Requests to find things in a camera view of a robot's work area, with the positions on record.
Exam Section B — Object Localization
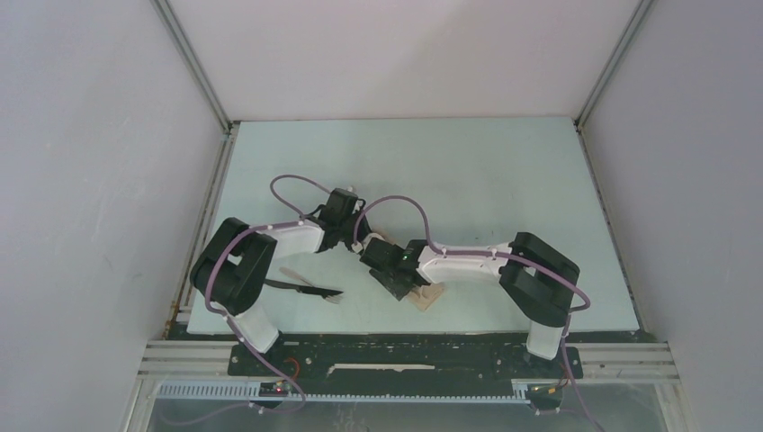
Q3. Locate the black knife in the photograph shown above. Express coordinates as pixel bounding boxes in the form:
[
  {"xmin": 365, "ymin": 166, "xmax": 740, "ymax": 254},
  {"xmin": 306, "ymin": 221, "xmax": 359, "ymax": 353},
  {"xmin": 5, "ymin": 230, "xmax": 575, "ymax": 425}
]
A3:
[{"xmin": 265, "ymin": 279, "xmax": 344, "ymax": 299}]

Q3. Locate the beige cloth napkin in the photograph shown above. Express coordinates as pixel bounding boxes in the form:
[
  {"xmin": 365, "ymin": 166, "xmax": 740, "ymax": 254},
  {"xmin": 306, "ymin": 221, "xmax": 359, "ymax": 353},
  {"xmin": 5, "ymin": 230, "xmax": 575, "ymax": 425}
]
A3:
[{"xmin": 402, "ymin": 282, "xmax": 444, "ymax": 311}]

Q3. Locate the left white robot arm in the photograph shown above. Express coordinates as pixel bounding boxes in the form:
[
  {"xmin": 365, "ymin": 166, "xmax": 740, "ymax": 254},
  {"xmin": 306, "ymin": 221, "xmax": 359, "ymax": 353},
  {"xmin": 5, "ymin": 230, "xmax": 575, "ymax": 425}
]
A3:
[{"xmin": 188, "ymin": 188, "xmax": 372, "ymax": 375}]

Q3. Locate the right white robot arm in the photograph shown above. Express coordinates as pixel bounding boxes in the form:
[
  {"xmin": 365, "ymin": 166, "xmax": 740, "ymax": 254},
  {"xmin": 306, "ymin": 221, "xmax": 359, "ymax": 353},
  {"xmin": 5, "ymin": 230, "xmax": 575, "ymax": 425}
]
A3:
[{"xmin": 351, "ymin": 232, "xmax": 582, "ymax": 376}]

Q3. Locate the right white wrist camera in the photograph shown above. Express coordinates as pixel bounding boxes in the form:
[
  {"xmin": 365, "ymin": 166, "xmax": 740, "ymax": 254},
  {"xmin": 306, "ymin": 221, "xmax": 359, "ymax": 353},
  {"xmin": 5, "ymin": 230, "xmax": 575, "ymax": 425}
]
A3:
[{"xmin": 349, "ymin": 231, "xmax": 390, "ymax": 255}]

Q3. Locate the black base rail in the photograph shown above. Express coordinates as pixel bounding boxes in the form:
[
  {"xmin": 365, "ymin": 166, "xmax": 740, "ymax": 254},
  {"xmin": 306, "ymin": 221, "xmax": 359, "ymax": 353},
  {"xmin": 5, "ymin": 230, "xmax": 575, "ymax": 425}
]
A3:
[{"xmin": 228, "ymin": 333, "xmax": 583, "ymax": 396}]

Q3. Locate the aluminium frame rail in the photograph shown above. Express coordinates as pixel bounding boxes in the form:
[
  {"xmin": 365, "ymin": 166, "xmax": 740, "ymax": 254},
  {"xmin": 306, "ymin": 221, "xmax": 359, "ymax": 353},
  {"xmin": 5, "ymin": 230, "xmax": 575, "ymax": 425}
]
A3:
[{"xmin": 139, "ymin": 340, "xmax": 679, "ymax": 385}]

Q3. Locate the white cable duct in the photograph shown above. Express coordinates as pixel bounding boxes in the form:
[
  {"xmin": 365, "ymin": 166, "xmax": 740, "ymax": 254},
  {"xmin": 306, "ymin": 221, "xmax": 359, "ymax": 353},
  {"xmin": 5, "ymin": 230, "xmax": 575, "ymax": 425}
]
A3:
[{"xmin": 155, "ymin": 380, "xmax": 529, "ymax": 404}]

